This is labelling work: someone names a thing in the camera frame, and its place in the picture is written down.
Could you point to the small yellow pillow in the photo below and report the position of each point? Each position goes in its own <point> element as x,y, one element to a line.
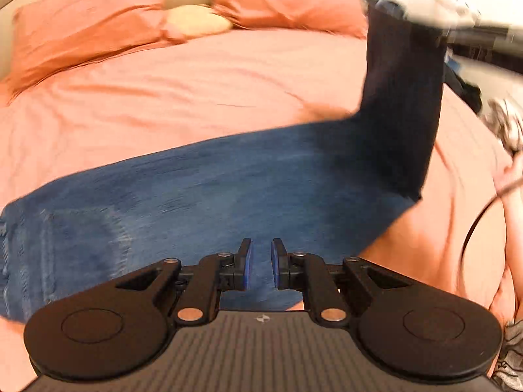
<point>196,20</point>

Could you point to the blue denim pants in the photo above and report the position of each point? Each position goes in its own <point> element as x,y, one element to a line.
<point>245,179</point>

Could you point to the person's checked shorts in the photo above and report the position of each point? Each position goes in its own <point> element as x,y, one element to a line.
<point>510,355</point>

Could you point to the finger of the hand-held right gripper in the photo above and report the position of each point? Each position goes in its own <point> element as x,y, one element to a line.
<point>390,5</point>

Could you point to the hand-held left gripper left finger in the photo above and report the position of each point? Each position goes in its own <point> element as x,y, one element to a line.
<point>246,265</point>

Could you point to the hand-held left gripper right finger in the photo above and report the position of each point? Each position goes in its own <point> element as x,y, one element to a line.
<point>275,265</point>

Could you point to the person's bare leg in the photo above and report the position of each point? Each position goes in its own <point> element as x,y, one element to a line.
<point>514,228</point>

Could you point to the bed with orange sheet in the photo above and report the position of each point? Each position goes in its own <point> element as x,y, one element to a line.
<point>204,90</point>

